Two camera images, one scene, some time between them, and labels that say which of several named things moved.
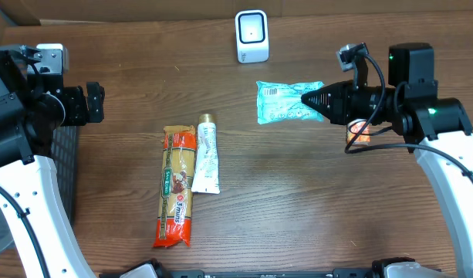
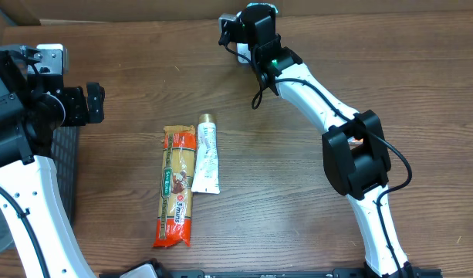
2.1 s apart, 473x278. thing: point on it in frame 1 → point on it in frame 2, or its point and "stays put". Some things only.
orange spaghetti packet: [175, 221] stays put
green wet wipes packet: [281, 101] → [261, 9]
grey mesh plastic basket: [64, 153] stays put
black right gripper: [339, 110] → [274, 21]
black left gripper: [88, 103] stays put
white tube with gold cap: [206, 177] stays put
